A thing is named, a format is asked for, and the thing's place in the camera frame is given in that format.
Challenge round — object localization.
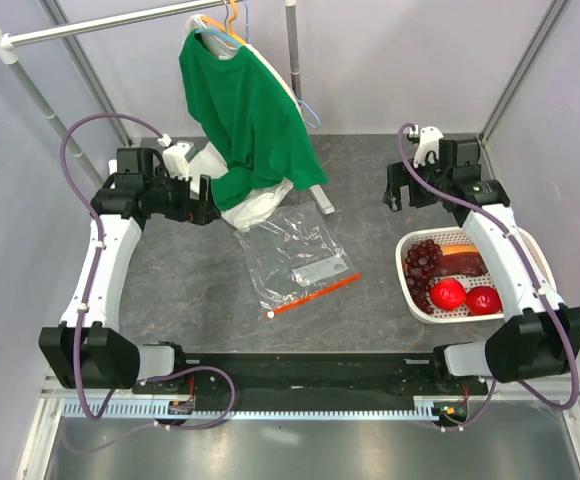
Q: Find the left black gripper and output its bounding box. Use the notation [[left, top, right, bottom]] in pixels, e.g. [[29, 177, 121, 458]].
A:
[[145, 167, 220, 226]]

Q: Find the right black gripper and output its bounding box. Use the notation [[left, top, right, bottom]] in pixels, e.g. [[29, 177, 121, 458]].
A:
[[383, 155, 452, 212]]

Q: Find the dark red grape bunch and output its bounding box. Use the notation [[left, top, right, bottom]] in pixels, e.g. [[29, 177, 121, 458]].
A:
[[404, 239, 443, 315]]

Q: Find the red apple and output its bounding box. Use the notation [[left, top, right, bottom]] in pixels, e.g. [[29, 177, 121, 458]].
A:
[[429, 278, 467, 311], [466, 286, 502, 316]]

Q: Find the clear orange zip top bag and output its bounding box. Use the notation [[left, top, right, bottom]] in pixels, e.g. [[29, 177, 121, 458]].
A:
[[235, 202, 361, 318]]

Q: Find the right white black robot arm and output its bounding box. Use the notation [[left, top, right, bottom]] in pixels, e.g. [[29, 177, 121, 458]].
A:
[[383, 126, 580, 394]]

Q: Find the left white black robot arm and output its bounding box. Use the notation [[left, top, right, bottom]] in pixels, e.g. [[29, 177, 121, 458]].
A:
[[38, 142, 220, 389]]

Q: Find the white garment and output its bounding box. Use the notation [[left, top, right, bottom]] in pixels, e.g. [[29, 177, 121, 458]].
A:
[[187, 33, 293, 230]]

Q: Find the white perforated plastic basket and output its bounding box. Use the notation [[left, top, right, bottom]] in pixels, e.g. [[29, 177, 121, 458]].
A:
[[395, 226, 557, 325]]

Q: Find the green t-shirt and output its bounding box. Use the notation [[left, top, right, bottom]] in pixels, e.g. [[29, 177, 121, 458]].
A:
[[179, 32, 328, 211]]

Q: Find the blue clothes hanger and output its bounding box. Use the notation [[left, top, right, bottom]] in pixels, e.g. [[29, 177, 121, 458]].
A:
[[185, 1, 321, 129]]

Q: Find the orange clothes hanger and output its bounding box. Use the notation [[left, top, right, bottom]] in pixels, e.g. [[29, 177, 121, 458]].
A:
[[201, 0, 247, 46]]

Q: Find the silver clothes rack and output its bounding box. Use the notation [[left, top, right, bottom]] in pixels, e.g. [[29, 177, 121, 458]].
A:
[[0, 1, 335, 215]]

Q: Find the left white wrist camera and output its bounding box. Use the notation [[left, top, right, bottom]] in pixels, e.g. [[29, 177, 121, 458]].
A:
[[157, 134, 198, 179]]

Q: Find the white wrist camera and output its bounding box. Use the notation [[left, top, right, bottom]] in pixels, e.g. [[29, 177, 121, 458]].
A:
[[157, 134, 198, 179], [407, 125, 444, 168]]

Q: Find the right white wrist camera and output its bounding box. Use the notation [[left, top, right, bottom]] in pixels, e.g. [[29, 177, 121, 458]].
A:
[[407, 125, 444, 168]]

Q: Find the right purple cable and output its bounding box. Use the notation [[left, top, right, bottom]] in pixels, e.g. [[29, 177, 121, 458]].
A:
[[398, 122, 580, 434]]

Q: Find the purple cable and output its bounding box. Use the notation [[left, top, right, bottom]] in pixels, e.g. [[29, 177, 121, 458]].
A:
[[398, 122, 580, 434], [59, 112, 236, 455]]

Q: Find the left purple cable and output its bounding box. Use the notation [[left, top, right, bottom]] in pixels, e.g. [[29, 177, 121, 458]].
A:
[[59, 112, 236, 455]]

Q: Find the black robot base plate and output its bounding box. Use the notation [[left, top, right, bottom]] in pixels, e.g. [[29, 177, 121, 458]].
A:
[[175, 353, 487, 411]]

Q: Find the grey slotted cable duct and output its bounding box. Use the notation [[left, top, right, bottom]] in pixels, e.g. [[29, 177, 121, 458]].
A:
[[62, 397, 466, 420]]

